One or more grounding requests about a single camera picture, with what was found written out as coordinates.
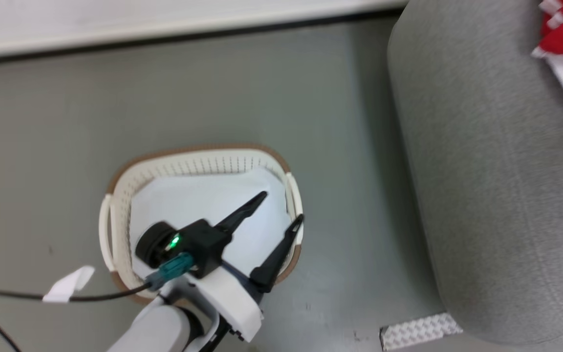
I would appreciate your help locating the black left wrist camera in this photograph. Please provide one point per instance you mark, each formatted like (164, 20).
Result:
(203, 242)

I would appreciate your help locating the grey fabric sofa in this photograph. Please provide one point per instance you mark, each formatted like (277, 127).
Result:
(496, 171)

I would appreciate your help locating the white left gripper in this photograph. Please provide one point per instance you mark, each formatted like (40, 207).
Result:
(230, 300)

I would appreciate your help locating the white patterned floor tape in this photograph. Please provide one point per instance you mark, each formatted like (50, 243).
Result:
(421, 331)

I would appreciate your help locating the white perforated laundry basket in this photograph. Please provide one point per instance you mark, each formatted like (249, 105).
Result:
(120, 205)

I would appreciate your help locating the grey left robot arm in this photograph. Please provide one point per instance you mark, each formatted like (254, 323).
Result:
(157, 330)

